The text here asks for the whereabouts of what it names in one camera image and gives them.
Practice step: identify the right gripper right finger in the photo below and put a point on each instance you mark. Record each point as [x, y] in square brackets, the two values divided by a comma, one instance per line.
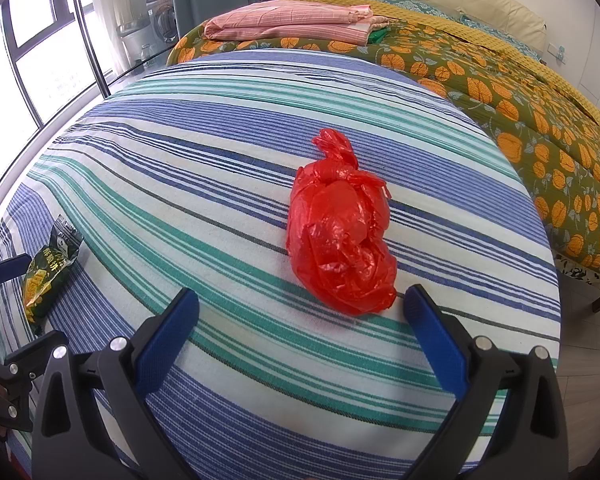
[507, 420]

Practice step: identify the washing machine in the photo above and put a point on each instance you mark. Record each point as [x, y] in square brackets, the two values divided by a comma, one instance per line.
[162, 19]

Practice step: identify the dark green snack packet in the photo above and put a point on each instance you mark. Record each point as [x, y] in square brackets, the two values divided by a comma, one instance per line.
[48, 271]

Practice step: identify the red plastic bag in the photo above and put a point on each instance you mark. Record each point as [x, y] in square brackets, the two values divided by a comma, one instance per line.
[337, 218]

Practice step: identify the orange floral green quilt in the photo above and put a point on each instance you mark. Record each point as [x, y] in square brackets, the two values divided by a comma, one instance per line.
[546, 129]

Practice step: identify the blue green striped blanket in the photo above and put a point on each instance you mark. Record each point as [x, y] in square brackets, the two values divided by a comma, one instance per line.
[183, 179]

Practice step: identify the black white floral bedsheet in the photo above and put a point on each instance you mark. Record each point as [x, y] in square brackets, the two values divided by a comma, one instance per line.
[576, 271]

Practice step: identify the pink folded cloth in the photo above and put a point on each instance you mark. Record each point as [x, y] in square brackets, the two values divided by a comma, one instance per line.
[298, 19]

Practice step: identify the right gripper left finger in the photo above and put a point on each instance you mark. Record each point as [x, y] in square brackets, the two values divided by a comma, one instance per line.
[70, 440]

